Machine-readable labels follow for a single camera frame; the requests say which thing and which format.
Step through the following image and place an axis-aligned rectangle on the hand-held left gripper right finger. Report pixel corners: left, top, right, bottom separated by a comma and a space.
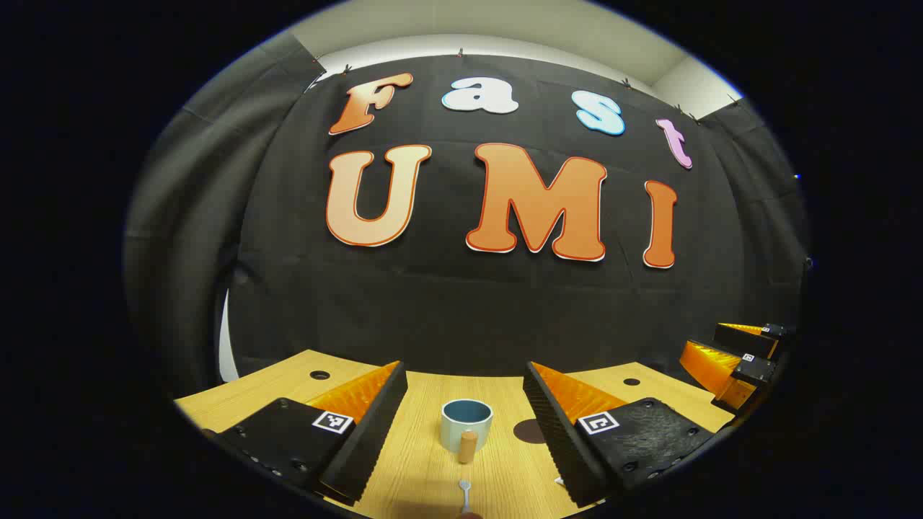
522, 360, 716, 508

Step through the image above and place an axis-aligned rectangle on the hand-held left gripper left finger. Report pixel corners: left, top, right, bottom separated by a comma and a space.
204, 359, 409, 504

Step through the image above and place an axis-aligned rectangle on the blue-grey cup with wooden handle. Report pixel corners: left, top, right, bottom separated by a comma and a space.
441, 399, 494, 464

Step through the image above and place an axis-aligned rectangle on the wooden desktop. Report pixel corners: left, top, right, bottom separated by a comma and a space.
173, 350, 736, 519

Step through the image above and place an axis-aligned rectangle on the dark grey hanging cloth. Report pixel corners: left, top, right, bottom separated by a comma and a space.
124, 32, 325, 397
696, 97, 812, 332

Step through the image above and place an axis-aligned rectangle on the black backdrop cloth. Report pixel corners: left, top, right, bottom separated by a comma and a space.
234, 54, 805, 379

